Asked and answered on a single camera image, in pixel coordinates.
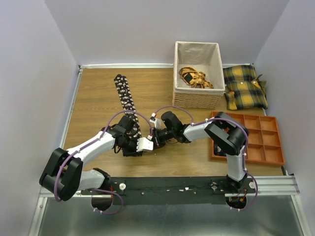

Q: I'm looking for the orange compartment tray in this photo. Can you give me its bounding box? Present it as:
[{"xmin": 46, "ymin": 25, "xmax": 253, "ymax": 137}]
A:
[{"xmin": 210, "ymin": 111, "xmax": 286, "ymax": 166}]

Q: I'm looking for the orange patterned tie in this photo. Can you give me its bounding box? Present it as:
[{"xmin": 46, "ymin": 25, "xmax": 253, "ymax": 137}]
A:
[{"xmin": 179, "ymin": 66, "xmax": 214, "ymax": 89}]

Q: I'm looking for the black floral tie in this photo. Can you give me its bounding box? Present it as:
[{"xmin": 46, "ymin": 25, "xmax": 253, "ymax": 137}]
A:
[{"xmin": 114, "ymin": 74, "xmax": 142, "ymax": 138}]

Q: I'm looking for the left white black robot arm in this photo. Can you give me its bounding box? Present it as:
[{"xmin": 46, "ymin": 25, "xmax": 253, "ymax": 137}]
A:
[{"xmin": 39, "ymin": 115, "xmax": 140, "ymax": 202}]

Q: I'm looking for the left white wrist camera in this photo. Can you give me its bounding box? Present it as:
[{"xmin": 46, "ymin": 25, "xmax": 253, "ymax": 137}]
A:
[{"xmin": 136, "ymin": 137, "xmax": 154, "ymax": 152}]

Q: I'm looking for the yellow plaid shirt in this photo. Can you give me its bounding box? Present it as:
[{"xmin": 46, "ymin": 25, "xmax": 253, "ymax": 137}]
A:
[{"xmin": 223, "ymin": 65, "xmax": 268, "ymax": 111}]

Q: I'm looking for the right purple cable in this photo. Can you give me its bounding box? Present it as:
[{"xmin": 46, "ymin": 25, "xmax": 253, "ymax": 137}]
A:
[{"xmin": 154, "ymin": 105, "xmax": 259, "ymax": 212}]

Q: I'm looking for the wicker basket with liner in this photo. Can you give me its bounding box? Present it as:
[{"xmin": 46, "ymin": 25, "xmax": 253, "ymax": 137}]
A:
[{"xmin": 173, "ymin": 41, "xmax": 225, "ymax": 109}]

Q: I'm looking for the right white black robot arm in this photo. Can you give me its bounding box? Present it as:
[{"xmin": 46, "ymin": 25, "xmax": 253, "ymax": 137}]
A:
[{"xmin": 151, "ymin": 111, "xmax": 249, "ymax": 193}]

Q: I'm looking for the aluminium frame rail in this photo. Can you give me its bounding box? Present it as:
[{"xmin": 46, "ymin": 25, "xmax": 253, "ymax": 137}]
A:
[{"xmin": 39, "ymin": 175, "xmax": 300, "ymax": 198}]

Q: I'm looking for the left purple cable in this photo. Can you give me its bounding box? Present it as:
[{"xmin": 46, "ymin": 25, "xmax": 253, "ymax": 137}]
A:
[{"xmin": 54, "ymin": 110, "xmax": 155, "ymax": 214}]

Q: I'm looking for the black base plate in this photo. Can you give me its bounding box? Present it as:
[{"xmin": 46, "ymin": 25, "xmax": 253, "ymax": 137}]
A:
[{"xmin": 81, "ymin": 176, "xmax": 256, "ymax": 206}]

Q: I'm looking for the purple cable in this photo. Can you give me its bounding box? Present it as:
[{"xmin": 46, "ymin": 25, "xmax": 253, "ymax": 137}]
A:
[
  {"xmin": 54, "ymin": 110, "xmax": 155, "ymax": 214},
  {"xmin": 154, "ymin": 105, "xmax": 259, "ymax": 212}
]

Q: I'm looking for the rolled dark floral tie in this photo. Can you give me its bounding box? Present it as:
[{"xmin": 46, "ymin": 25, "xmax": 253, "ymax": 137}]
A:
[{"xmin": 214, "ymin": 145, "xmax": 226, "ymax": 156}]

